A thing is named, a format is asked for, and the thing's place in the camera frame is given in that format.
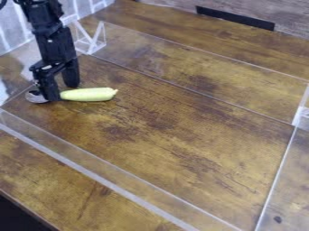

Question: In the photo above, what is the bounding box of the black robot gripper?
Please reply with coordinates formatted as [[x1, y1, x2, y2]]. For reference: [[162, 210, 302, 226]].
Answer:
[[18, 0, 81, 101]]

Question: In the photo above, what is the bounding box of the black strip on table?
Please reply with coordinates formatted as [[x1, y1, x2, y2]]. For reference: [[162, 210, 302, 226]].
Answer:
[[196, 5, 276, 31]]

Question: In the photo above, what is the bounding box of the clear acrylic front barrier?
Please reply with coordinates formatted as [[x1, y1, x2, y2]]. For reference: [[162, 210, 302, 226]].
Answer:
[[0, 108, 241, 231]]

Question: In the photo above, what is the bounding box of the clear acrylic barrier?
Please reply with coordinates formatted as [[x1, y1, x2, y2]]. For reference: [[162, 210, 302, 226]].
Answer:
[[255, 85, 309, 231], [0, 108, 241, 231]]

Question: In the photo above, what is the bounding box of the clear acrylic right barrier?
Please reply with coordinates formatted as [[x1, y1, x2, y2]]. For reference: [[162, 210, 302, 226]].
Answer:
[[255, 85, 309, 231]]

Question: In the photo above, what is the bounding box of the clear acrylic corner bracket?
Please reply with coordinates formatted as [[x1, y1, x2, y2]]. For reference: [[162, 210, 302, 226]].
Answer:
[[71, 22, 108, 55]]

